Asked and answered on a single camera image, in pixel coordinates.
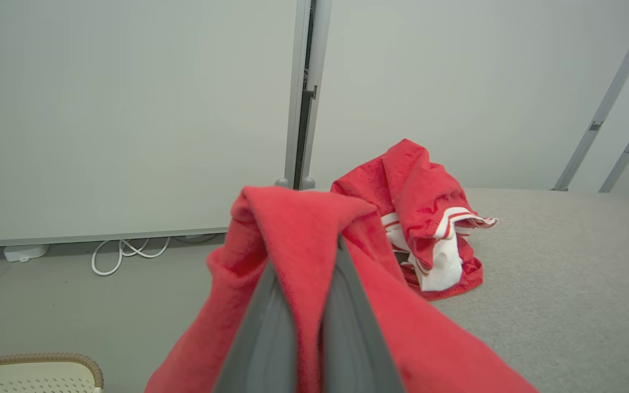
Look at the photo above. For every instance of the red garment with white trim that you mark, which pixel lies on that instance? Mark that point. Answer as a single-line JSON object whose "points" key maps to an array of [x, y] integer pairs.
{"points": [[423, 207]]}

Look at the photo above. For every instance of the cream perforated laundry basket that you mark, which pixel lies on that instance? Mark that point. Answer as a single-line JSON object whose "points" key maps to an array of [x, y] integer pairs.
{"points": [[30, 376]]}

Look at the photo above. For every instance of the large white partition panel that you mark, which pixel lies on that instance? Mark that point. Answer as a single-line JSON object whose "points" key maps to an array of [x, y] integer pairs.
{"points": [[129, 109]]}

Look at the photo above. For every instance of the white power adapter box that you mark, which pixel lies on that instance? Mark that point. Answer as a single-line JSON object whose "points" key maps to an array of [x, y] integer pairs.
{"points": [[25, 252]]}

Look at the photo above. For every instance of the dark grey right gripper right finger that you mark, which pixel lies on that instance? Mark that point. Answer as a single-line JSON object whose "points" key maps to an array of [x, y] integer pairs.
{"points": [[350, 338]]}

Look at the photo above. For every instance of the plain red garment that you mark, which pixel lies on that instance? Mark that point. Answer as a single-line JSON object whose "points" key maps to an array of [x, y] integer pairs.
{"points": [[292, 234]]}

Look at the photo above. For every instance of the grey upholstered surface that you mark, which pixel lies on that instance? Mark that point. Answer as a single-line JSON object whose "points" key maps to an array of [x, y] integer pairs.
{"points": [[555, 284]]}

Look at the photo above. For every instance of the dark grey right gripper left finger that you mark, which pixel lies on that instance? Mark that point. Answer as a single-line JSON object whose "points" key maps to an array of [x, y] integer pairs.
{"points": [[268, 338]]}

